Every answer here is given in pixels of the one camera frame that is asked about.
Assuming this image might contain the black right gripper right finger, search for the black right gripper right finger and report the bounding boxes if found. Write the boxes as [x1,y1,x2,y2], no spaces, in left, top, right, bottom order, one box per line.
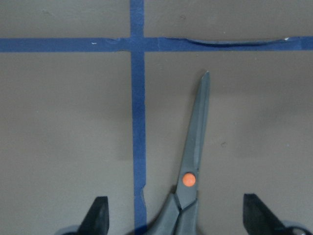
[243,193,293,235]

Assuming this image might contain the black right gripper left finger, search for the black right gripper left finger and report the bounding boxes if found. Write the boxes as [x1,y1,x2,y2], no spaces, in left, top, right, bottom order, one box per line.
[77,196,109,235]

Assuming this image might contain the grey scissors orange handles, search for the grey scissors orange handles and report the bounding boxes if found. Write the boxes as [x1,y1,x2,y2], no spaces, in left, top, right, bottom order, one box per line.
[138,71,211,235]

